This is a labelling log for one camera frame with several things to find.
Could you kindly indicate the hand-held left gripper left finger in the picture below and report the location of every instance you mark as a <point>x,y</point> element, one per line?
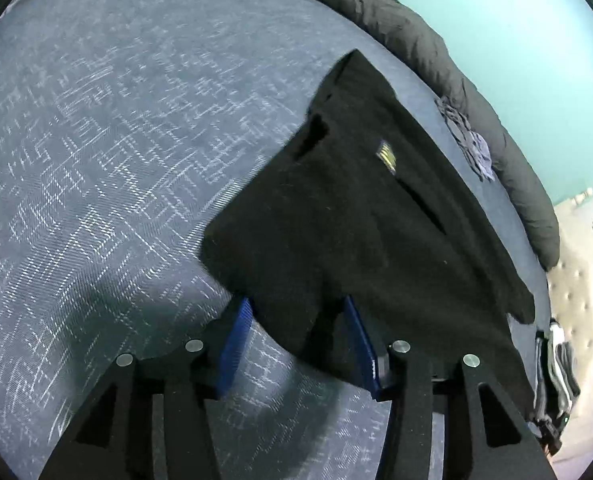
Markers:
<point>234,345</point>

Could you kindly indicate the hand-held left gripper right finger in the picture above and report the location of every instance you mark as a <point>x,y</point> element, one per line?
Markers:
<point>364,355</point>

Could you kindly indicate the stack of clothes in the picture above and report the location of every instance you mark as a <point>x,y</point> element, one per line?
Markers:
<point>559,360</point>

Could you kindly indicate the black fleece garment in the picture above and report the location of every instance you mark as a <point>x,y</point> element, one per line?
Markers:
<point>356,230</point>

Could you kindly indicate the cream tufted headboard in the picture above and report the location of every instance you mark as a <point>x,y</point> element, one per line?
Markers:
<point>586,285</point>

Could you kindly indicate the grey t-shirt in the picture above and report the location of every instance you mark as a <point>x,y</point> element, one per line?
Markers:
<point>454,120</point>

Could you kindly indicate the grey rolled duvet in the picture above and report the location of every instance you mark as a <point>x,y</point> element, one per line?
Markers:
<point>426,40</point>

